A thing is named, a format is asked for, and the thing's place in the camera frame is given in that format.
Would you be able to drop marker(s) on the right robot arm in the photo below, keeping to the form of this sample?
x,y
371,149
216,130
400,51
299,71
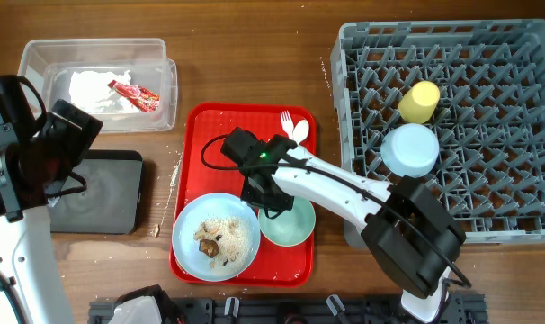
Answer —
x,y
413,238

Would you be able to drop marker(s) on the red snack wrapper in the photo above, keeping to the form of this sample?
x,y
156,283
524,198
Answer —
x,y
140,97

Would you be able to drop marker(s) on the white plastic fork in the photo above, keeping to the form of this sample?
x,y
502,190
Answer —
x,y
287,124

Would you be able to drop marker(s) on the light blue dinner plate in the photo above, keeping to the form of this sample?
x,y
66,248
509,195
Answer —
x,y
208,206

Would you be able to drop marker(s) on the grey dishwasher rack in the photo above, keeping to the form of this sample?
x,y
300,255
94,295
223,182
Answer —
x,y
490,120

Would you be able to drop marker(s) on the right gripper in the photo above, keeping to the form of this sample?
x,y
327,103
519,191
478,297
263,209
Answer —
x,y
265,193

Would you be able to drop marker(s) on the white tissue in bin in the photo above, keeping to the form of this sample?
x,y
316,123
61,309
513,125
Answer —
x,y
89,91

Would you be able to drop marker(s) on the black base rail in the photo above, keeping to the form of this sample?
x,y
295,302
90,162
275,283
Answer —
x,y
463,309

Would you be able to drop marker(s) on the yellow plastic cup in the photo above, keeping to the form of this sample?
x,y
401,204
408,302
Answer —
x,y
419,103

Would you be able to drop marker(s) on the clear plastic waste bin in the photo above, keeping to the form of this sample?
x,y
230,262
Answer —
x,y
49,65

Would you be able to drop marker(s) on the light green bowl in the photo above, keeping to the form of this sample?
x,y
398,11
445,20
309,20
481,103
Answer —
x,y
290,228

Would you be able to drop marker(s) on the food scraps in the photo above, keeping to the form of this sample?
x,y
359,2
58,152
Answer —
x,y
225,242

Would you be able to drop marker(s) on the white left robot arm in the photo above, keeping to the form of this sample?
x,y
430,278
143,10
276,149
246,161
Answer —
x,y
31,289

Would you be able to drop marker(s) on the black waste tray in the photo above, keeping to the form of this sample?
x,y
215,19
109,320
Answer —
x,y
110,203

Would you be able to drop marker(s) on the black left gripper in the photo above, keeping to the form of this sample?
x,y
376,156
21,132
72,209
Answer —
x,y
80,140

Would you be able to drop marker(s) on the red plastic tray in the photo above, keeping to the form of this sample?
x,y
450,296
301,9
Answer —
x,y
273,266

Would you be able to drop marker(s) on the white plastic spoon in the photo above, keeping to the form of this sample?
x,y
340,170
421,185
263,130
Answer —
x,y
300,131

